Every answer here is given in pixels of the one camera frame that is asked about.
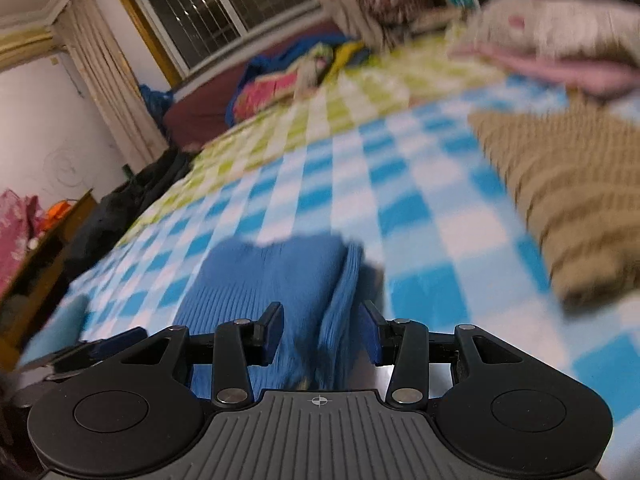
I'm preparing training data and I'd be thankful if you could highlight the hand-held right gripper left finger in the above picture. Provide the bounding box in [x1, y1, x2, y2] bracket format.
[117, 301, 285, 408]

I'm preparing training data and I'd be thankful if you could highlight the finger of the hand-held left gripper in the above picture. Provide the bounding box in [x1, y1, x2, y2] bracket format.
[47, 327, 148, 381]

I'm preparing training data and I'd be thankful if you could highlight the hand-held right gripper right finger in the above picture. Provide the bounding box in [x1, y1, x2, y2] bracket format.
[361, 300, 526, 408]

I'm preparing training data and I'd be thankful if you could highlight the blue knitted sweater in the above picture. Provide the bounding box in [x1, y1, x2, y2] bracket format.
[172, 232, 386, 396]

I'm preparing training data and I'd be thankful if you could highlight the dark clothes pile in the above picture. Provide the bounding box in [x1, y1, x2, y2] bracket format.
[65, 150, 193, 281]

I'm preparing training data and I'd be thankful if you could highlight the wooden cabinet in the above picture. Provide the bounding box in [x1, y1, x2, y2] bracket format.
[0, 189, 98, 361]

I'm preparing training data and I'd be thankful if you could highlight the orange bag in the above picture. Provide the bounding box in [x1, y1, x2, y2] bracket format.
[42, 200, 76, 233]

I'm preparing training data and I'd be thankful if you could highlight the pink patterned cloth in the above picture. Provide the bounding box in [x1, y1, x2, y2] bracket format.
[0, 189, 46, 296]

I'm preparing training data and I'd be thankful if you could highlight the maroon bedsheet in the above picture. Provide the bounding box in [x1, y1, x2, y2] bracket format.
[162, 22, 341, 148]

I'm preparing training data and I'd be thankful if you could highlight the green checked blanket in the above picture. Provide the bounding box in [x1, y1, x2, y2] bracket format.
[190, 15, 511, 181]

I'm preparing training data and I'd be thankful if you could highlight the colourful crumpled quilt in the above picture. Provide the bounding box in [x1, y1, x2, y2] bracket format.
[225, 35, 371, 126]

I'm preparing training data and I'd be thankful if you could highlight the blue plastic bag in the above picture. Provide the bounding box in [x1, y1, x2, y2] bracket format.
[139, 84, 173, 121]

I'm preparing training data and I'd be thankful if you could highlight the beige striped knitted sweater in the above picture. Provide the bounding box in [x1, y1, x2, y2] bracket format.
[467, 97, 640, 306]

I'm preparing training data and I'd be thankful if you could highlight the pink folded blanket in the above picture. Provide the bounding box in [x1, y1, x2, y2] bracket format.
[447, 42, 640, 98]

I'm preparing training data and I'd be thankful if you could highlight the window with metal bars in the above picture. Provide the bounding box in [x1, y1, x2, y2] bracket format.
[110, 0, 321, 86]

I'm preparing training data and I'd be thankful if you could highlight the pink and white bedding pile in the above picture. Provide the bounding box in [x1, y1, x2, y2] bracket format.
[470, 0, 640, 68]

